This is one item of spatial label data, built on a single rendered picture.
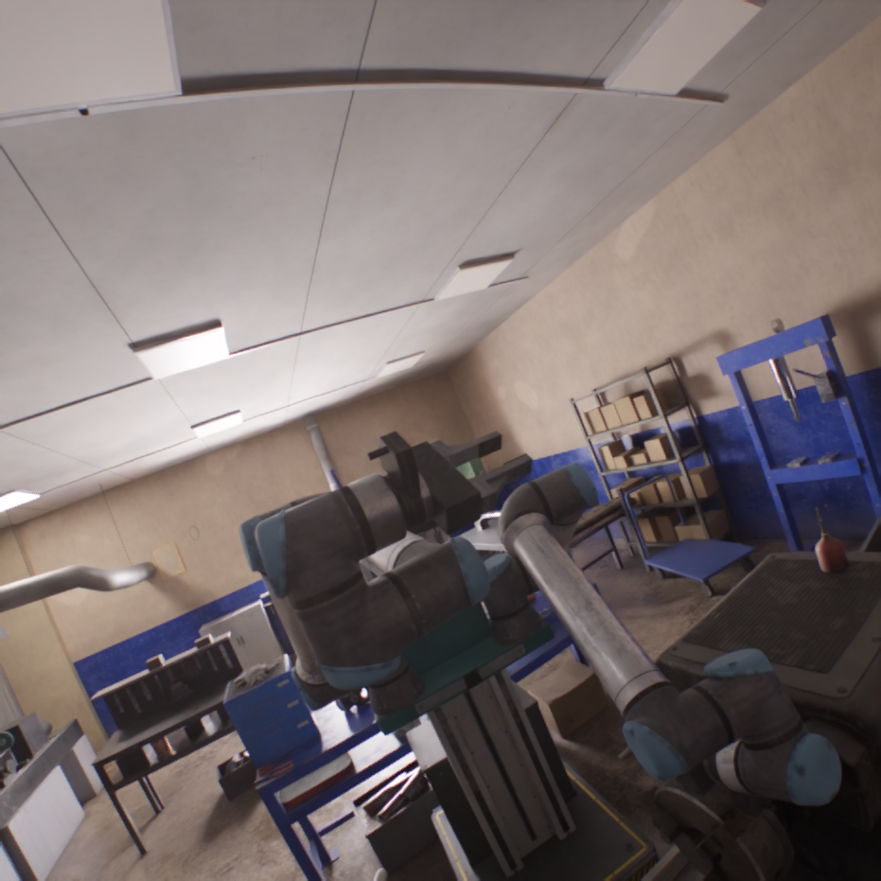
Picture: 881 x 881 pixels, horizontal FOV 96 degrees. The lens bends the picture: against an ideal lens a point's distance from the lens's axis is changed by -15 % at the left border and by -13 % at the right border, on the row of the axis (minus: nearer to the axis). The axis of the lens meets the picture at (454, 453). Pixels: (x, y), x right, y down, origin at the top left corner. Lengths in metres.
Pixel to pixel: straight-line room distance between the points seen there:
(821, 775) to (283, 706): 2.33
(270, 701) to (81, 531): 5.87
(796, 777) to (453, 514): 0.57
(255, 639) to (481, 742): 5.71
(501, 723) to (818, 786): 1.38
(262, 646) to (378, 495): 6.95
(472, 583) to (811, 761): 0.52
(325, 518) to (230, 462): 7.24
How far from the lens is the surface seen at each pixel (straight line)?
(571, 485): 1.07
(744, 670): 0.77
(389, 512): 0.53
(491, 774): 2.09
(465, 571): 0.58
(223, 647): 4.85
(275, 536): 0.52
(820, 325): 3.70
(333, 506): 0.53
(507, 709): 1.95
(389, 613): 0.54
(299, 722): 2.73
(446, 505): 0.53
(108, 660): 8.23
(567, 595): 0.86
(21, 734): 6.19
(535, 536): 0.96
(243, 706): 2.69
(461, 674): 1.61
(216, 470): 7.76
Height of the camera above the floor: 1.97
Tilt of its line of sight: level
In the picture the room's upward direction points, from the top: 23 degrees counter-clockwise
